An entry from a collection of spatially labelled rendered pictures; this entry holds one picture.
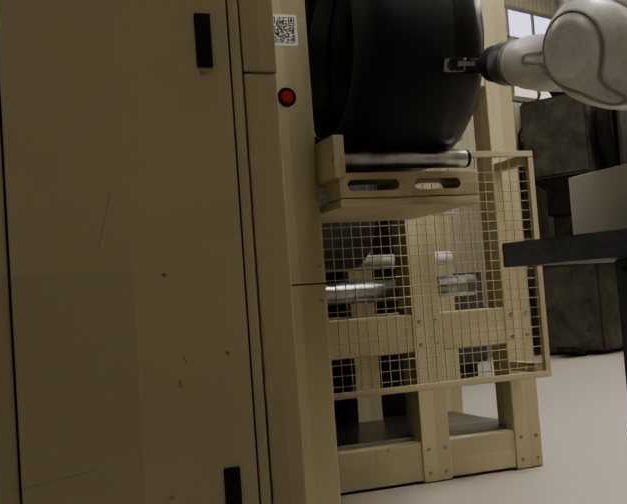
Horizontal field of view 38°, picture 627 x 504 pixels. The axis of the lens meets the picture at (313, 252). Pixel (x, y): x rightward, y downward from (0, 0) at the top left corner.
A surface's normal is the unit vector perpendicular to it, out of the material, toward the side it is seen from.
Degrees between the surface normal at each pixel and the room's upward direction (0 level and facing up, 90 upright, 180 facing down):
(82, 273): 90
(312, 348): 90
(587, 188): 90
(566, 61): 96
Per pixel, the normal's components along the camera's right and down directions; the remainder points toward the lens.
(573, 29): -0.83, 0.20
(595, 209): -0.77, 0.02
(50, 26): 0.34, -0.07
